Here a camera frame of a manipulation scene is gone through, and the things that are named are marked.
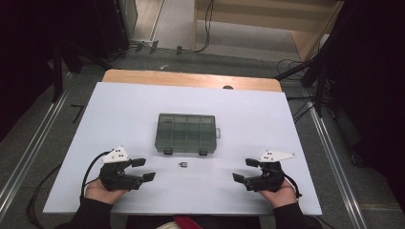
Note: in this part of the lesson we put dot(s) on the person's left hand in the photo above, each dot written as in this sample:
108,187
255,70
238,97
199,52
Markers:
100,193

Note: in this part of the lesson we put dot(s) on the metal floor rail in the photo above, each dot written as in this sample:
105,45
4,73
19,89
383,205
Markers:
30,156
337,171

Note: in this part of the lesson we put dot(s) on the person's red clothing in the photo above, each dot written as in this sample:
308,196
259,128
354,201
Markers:
187,222

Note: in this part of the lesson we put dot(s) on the grey transparent compartment box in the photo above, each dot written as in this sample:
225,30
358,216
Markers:
186,133

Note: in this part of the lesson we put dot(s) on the light wooden cabinet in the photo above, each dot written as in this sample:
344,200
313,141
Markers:
254,19

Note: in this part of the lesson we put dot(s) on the dark cabinet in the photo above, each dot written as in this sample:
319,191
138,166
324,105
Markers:
117,25

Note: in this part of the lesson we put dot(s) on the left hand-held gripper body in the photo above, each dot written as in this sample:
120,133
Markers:
114,178

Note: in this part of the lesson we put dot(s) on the wooden table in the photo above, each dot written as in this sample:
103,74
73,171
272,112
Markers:
178,79

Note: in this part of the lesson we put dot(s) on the white board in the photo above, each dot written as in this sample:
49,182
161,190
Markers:
121,120

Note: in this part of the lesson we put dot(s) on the person's right hand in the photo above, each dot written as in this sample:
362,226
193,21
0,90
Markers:
281,197

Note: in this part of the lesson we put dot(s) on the black metal stand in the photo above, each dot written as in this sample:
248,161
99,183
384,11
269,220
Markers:
58,73
320,86

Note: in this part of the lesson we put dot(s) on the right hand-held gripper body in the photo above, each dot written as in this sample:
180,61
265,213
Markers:
267,179

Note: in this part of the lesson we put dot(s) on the small grey metal part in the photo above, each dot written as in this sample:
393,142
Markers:
183,164

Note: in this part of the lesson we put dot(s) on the small white floor scrap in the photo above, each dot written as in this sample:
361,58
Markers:
163,66

